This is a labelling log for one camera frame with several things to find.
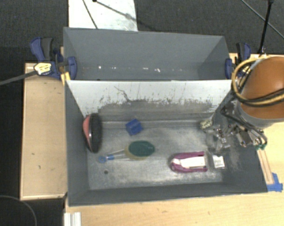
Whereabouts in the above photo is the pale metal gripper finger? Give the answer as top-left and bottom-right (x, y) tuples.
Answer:
(213, 137), (231, 156)
(205, 128), (222, 148)

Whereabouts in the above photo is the pale yellow speckled object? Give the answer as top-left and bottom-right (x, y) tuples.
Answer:
(199, 119), (213, 130)

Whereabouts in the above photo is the small silver packet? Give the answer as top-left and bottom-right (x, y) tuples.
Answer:
(211, 154), (226, 170)

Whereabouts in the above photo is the purple and white stapler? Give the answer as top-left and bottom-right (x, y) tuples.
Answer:
(168, 151), (208, 173)

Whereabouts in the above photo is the blue block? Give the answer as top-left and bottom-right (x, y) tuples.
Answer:
(125, 118), (144, 137)

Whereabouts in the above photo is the grey metal bin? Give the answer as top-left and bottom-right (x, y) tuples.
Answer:
(63, 26), (268, 207)

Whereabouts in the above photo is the pale wood board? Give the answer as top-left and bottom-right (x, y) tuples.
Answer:
(19, 62), (69, 201)

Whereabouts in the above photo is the green scrubber with blue handle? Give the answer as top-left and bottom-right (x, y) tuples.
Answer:
(98, 140), (156, 164)

